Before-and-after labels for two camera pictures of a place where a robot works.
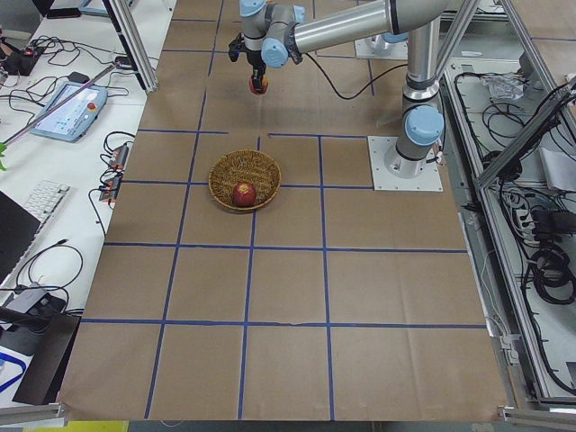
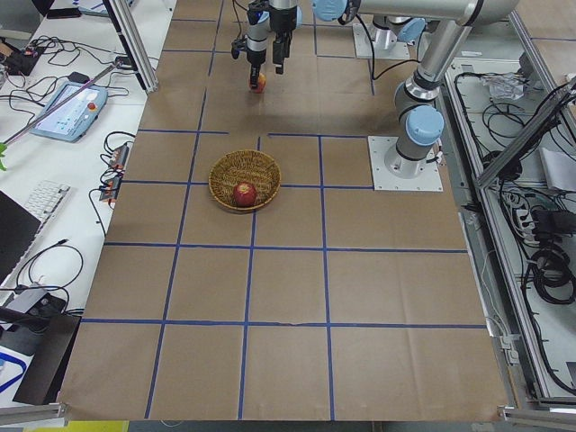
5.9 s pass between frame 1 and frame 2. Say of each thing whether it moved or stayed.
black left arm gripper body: moved
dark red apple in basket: stayed
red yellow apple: stayed
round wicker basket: stayed
